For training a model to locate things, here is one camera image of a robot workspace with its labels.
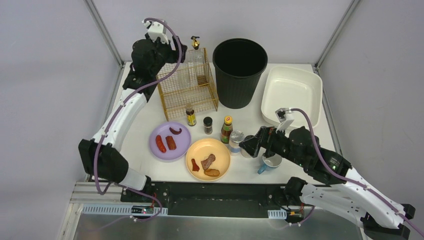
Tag black lid spice jar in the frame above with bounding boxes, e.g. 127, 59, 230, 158
240, 148, 252, 159

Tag brown oil dispenser bottle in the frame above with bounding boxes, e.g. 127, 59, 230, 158
190, 35, 208, 87

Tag gold wire basket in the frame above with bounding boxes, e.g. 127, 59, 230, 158
157, 47, 219, 121

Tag clear oil dispenser bottle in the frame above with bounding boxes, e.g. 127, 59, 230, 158
177, 50, 196, 89

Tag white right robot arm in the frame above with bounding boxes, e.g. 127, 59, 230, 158
239, 126, 415, 240

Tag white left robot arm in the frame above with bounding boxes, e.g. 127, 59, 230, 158
78, 36, 188, 191

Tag blue mug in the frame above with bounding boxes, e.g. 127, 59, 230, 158
257, 154, 283, 175

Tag orange plate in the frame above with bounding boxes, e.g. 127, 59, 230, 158
185, 138, 231, 182

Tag brown meat slice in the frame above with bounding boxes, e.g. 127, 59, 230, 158
201, 153, 216, 170

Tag orange fried patty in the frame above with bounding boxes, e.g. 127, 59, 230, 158
204, 168, 221, 177

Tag small black spice jar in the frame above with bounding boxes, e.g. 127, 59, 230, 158
203, 116, 213, 135

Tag white square tub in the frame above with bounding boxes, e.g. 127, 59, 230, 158
261, 65, 323, 128

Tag red chicken drumstick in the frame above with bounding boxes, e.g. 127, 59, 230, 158
191, 158, 200, 172

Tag small yellow label bottle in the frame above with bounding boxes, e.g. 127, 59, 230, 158
186, 103, 197, 127

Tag dark octopus tentacle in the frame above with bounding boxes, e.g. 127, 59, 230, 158
169, 127, 183, 135

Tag brown sausage piece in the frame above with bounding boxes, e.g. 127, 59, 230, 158
165, 135, 177, 151

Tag purple plate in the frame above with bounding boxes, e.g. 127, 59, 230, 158
148, 121, 192, 162

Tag black ribbed trash bin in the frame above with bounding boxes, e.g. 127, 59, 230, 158
212, 38, 268, 109

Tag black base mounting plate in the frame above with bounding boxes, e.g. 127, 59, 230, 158
120, 181, 302, 219

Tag red sausage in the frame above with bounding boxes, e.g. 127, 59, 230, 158
155, 135, 167, 153

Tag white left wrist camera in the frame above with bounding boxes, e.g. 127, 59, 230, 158
143, 21, 169, 45

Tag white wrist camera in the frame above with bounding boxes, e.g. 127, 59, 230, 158
143, 21, 169, 45
275, 108, 294, 132

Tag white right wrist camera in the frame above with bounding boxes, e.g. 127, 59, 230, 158
275, 108, 294, 132

